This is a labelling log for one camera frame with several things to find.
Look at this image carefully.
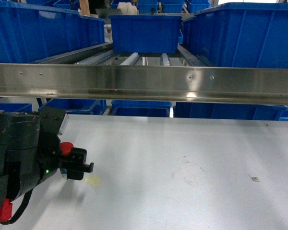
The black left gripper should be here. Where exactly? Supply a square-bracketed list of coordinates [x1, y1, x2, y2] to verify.
[33, 106, 94, 184]

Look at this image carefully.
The red mushroom push button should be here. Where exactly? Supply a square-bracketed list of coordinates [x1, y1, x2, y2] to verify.
[60, 141, 74, 178]

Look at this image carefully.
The yellow sticky paper scrap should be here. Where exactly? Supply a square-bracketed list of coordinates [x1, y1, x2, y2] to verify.
[85, 175, 101, 187]

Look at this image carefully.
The blue bin lower centre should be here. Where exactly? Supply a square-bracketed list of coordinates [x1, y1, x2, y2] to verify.
[111, 100, 172, 117]

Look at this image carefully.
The blue bin lower far left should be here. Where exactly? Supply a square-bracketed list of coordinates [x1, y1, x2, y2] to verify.
[0, 103, 32, 113]

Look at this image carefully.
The blue bin upper centre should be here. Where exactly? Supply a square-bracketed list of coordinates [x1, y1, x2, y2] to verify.
[109, 15, 181, 54]

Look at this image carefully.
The large blue bin upper left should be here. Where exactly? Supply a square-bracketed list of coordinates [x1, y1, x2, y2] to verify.
[0, 0, 105, 63]

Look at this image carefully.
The large blue bin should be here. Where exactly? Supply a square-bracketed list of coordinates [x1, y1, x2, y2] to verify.
[183, 2, 288, 69]
[0, 0, 105, 63]

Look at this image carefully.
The blue bin lower right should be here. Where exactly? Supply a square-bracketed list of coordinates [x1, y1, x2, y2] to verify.
[173, 102, 288, 121]

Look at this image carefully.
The large blue bin upper right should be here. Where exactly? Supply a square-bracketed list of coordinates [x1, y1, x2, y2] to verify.
[183, 2, 288, 69]

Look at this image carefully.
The steel shelf front rail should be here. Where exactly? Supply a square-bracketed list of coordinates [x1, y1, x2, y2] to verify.
[0, 64, 288, 105]

